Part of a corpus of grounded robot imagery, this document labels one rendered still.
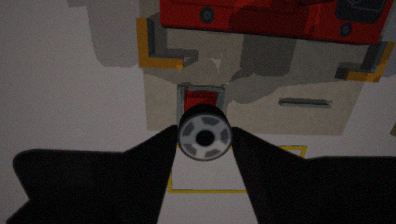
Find black and grey wheel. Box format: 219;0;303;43
177;104;233;162

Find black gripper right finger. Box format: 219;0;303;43
232;127;396;224

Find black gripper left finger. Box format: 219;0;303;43
12;125;178;224

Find yellow rectangular outline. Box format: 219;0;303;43
167;145;307;193

